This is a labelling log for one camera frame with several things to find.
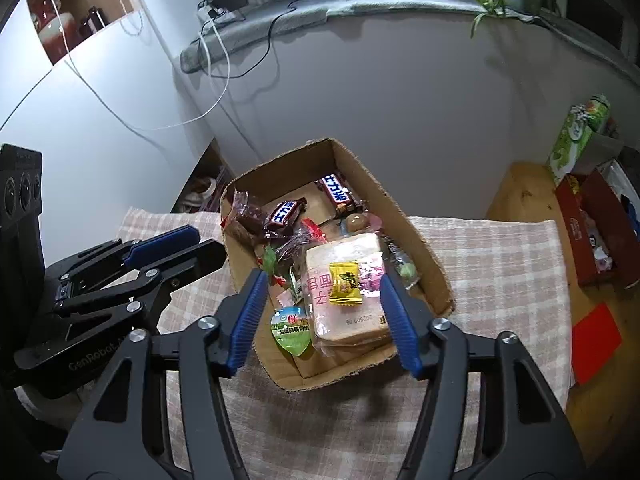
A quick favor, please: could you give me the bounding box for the red white jar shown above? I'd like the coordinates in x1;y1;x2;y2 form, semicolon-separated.
27;0;76;63

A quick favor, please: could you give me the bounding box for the red brown snack packet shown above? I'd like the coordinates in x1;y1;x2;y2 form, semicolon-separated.
277;219;326;261
222;190;266;233

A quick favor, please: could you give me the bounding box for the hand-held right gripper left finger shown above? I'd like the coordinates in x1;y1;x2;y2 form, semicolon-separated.
56;269;271;480

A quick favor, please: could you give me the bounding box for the pink checkered tablecloth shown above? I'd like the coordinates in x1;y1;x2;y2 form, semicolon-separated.
112;207;573;480

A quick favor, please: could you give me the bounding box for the brown blue chocolate bar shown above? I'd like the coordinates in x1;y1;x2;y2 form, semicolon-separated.
263;199;307;238
317;172;363;216

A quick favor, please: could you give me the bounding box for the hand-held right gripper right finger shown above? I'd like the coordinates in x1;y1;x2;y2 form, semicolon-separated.
379;274;586;480

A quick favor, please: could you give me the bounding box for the sliced bread packet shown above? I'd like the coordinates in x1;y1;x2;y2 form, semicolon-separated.
304;232;396;358

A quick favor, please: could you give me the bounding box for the teal candy packet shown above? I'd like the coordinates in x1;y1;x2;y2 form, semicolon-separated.
286;266;307;307

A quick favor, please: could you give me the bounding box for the dark bottle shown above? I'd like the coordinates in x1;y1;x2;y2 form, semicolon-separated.
80;6;108;36

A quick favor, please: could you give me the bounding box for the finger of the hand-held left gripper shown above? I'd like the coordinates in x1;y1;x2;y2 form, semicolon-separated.
45;226;201;287
52;239;228;331

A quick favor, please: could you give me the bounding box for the small green candy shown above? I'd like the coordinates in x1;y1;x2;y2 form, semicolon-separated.
395;245;421;288

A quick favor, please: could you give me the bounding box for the white blue box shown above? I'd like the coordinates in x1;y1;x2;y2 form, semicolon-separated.
600;159;640;241

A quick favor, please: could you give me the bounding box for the red box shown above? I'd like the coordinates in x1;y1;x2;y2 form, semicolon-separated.
555;167;640;288

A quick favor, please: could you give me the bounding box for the red envelope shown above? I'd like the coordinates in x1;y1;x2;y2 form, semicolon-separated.
570;302;623;386

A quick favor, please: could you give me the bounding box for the green jelly cup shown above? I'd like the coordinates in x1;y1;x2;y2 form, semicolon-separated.
270;306;313;356

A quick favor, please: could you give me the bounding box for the black cable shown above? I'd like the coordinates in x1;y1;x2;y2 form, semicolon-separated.
205;0;361;81

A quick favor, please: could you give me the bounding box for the grey sill cloth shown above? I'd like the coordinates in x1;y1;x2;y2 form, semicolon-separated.
180;0;640;76

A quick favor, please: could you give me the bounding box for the round brown egg snack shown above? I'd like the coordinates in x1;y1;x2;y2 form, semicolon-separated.
345;212;383;235

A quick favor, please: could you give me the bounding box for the green red candy wrapper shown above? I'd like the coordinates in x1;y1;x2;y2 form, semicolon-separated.
256;245;283;288

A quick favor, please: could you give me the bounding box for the yellow candy packet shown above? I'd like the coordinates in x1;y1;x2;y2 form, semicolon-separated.
327;261;363;307

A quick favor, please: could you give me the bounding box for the green printed carton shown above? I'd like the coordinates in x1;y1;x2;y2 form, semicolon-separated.
545;94;613;186

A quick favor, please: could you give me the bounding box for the wooden stool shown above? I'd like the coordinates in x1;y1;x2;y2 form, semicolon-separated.
485;161;640;471

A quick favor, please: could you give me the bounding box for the cardboard box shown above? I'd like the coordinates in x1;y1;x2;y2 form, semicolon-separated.
219;137;457;393

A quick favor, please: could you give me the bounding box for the white cable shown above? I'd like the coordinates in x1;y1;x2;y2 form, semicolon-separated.
39;0;233;132

